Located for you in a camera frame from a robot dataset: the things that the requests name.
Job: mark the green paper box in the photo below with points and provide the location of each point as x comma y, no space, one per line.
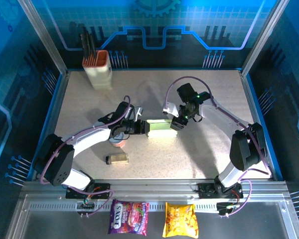
162,129

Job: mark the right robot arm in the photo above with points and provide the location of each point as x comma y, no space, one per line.
241,149

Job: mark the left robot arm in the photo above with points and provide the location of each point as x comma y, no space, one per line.
57,161

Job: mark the pink can with pull tab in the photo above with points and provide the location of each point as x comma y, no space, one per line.
118,144

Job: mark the glass jar with black lid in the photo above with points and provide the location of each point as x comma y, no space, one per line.
118,158

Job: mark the cream knife block orange top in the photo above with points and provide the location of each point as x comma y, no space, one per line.
101,74

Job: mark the purple candy bag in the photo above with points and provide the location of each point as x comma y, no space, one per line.
127,216

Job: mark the yellow snack bag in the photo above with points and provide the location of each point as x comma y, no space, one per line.
180,220

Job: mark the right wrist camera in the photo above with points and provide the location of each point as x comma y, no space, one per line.
170,109

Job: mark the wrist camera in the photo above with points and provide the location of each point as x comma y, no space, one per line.
170,109
139,110

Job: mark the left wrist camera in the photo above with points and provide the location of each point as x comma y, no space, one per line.
139,110

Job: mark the aluminium table rail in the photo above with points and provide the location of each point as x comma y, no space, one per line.
152,189

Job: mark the side rail with blue trim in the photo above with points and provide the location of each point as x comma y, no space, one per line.
251,99
57,99

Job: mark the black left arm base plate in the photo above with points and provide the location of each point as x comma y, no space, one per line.
102,191

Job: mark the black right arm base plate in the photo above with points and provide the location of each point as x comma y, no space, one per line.
206,191

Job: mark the aluminium upright post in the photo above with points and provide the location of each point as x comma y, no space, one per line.
264,37
43,37

